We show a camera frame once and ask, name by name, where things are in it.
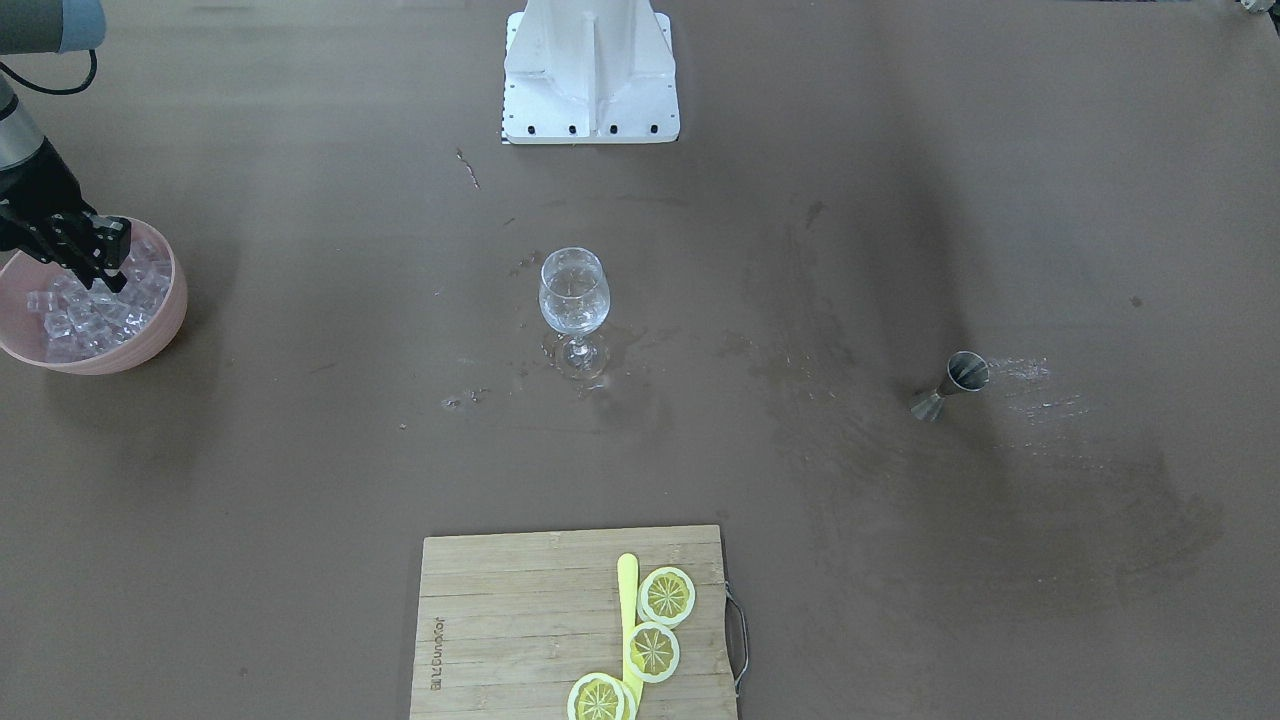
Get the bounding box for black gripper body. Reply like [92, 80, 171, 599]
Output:
[1, 140, 132, 275]

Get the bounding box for steel cocktail jigger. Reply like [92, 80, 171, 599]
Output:
[908, 350, 991, 421]

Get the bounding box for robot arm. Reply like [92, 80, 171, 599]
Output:
[1, 1, 132, 293]

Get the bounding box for pink bowl of ice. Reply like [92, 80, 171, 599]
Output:
[1, 220, 188, 375]

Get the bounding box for clear wine glass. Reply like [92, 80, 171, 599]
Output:
[538, 247, 611, 380]

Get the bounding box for bamboo cutting board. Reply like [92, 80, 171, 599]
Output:
[408, 524, 739, 719]

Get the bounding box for lemon slice three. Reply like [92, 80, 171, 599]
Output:
[564, 673, 637, 720]

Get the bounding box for lemon slice two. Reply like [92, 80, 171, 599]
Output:
[623, 621, 682, 684]

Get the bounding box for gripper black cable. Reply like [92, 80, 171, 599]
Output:
[0, 47, 99, 97]

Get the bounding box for white camera mast with base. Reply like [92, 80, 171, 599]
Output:
[500, 1, 681, 145]

